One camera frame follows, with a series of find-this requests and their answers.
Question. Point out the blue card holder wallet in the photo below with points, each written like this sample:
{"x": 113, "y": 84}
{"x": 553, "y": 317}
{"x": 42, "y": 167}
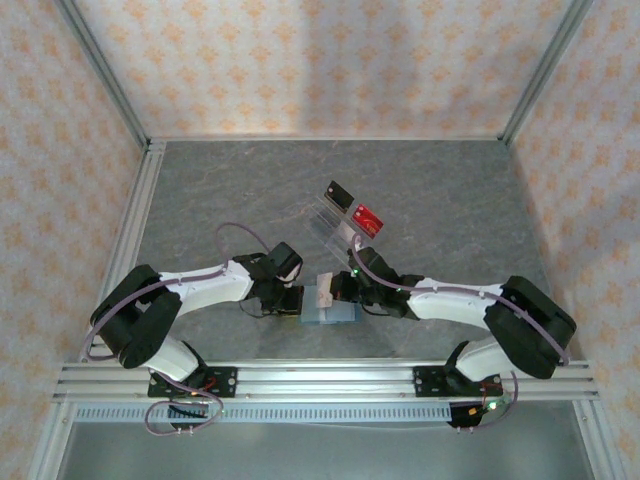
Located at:
{"x": 345, "y": 315}

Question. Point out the clear acrylic card stand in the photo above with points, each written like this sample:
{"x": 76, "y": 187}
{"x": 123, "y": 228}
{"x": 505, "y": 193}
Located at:
{"x": 330, "y": 230}

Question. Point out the red credit card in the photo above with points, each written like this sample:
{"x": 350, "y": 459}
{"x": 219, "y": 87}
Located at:
{"x": 366, "y": 219}

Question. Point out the black credit card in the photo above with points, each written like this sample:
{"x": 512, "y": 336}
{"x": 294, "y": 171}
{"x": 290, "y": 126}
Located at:
{"x": 340, "y": 196}

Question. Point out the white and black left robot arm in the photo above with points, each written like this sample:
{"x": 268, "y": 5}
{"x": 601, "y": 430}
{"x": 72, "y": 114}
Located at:
{"x": 210, "y": 290}

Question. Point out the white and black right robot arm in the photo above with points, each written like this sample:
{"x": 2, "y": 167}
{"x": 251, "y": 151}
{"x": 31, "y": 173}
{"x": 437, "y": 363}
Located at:
{"x": 450, "y": 306}

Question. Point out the black base controller board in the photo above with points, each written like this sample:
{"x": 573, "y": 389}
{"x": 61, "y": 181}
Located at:
{"x": 187, "y": 411}
{"x": 465, "y": 417}

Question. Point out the grey sheet metal panel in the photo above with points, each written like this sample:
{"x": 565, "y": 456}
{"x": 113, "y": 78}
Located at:
{"x": 325, "y": 455}

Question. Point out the wide aluminium frame rail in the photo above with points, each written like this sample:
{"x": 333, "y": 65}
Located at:
{"x": 325, "y": 380}

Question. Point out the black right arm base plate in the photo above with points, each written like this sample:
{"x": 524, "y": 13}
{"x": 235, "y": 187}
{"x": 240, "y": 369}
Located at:
{"x": 425, "y": 382}

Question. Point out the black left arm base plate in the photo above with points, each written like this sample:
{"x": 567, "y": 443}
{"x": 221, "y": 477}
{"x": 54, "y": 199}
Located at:
{"x": 227, "y": 382}

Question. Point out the thin aluminium table edge rail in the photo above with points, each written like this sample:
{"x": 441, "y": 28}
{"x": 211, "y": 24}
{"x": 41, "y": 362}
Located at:
{"x": 325, "y": 137}

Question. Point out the aluminium side frame rail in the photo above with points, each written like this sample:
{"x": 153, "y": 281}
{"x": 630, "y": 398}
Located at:
{"x": 142, "y": 210}

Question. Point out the aluminium frame leg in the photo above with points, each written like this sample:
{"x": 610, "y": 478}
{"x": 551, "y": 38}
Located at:
{"x": 50, "y": 445}
{"x": 593, "y": 440}

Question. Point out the aluminium frame post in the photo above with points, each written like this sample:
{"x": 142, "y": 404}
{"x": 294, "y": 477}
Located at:
{"x": 545, "y": 67}
{"x": 100, "y": 62}

